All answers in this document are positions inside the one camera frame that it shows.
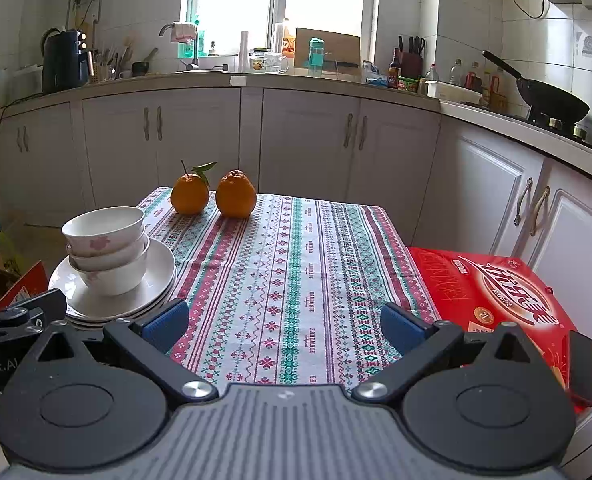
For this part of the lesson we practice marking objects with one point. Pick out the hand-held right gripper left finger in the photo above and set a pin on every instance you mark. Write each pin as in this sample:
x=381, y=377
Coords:
x=165, y=325

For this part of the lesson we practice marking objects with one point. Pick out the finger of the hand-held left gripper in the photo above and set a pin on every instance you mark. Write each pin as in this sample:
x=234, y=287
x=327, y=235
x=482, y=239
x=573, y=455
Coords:
x=30, y=310

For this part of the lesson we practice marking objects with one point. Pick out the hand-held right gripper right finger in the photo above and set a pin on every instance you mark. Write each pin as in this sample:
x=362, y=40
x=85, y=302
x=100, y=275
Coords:
x=403, y=327

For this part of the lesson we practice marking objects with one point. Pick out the white plate with centre smudge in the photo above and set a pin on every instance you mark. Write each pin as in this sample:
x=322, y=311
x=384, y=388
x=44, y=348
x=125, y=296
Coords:
x=158, y=270

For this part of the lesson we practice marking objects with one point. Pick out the white fruit-print plate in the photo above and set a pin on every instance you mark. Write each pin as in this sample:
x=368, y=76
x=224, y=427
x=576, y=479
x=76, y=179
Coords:
x=100, y=325
x=108, y=318

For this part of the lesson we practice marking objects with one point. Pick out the white pink-flower bowl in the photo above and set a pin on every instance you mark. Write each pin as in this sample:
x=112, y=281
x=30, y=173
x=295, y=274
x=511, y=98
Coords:
x=115, y=280
x=125, y=257
x=100, y=240

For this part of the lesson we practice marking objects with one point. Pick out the red carton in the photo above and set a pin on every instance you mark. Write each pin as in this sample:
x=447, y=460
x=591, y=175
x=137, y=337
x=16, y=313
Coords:
x=25, y=285

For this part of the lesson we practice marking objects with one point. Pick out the red gift box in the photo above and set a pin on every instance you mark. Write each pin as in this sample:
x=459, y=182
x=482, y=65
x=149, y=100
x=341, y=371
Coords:
x=476, y=290

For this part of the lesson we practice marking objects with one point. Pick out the patterned tablecloth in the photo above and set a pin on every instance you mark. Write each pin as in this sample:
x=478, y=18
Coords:
x=286, y=285

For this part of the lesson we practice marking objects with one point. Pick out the orange with green leaf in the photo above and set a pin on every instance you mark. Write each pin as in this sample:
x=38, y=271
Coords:
x=189, y=195

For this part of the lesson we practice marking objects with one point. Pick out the bumpy-topped orange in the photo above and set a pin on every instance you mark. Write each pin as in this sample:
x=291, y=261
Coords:
x=235, y=197

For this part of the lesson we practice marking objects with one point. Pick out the black rectangular device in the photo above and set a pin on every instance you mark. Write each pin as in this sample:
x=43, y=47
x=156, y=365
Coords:
x=582, y=370

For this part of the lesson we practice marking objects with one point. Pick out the white kitchen cabinets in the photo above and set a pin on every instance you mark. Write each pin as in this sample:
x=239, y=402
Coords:
x=301, y=135

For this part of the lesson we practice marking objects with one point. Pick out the white countertop appliance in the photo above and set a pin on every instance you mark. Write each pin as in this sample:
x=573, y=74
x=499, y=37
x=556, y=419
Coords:
x=25, y=80

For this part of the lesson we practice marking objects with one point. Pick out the white plastic tray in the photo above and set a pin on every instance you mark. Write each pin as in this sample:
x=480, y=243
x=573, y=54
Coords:
x=453, y=92

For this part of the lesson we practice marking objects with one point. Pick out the dark sauce bottle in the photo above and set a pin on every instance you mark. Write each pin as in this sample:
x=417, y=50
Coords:
x=394, y=75

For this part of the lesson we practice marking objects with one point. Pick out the utensil holder with chopsticks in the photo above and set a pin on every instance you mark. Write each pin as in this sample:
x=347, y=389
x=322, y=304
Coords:
x=110, y=67

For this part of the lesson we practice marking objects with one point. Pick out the gas stove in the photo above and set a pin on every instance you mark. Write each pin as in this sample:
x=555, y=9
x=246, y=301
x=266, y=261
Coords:
x=556, y=122

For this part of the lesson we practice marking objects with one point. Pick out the kitchen countertop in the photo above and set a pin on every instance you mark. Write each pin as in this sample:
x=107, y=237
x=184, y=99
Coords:
x=326, y=82

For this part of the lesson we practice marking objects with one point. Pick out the dark mortar and pestle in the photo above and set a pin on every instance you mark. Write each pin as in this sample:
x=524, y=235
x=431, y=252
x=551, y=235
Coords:
x=140, y=69

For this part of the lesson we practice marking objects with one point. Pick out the clear glass bottle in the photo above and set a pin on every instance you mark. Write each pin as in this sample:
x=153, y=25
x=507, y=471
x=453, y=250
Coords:
x=456, y=74

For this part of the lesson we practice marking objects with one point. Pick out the knife block with knives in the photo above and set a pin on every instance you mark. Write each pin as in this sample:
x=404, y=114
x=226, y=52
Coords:
x=412, y=62

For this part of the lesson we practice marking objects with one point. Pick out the metal kettle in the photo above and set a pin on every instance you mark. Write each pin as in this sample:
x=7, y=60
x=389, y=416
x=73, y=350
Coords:
x=45, y=45

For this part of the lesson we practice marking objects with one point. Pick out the metal faucet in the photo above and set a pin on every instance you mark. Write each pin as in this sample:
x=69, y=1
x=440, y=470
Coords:
x=194, y=55

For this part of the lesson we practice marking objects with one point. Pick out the green dish soap bottle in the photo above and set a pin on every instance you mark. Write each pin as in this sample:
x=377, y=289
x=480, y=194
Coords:
x=183, y=50

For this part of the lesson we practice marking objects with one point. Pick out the black wok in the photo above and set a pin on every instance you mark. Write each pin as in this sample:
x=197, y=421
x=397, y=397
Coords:
x=556, y=97

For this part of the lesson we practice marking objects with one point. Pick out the glass mug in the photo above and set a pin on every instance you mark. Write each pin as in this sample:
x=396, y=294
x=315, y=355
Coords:
x=276, y=63

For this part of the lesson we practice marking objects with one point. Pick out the white roll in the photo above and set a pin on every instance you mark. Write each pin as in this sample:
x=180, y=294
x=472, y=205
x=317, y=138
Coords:
x=245, y=52

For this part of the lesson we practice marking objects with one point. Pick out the teal water bottle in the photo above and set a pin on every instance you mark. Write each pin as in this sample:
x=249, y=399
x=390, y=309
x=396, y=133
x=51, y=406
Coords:
x=316, y=55

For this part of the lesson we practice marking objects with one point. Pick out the brown cutting board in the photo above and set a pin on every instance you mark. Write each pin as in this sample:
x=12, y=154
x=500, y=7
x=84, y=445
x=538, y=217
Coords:
x=343, y=45

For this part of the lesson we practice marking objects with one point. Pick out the pink cloth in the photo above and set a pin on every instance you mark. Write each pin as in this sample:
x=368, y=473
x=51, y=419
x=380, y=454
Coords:
x=184, y=32

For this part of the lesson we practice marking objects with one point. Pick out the cooking oil bottle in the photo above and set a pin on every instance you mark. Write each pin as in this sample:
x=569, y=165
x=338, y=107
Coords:
x=288, y=37

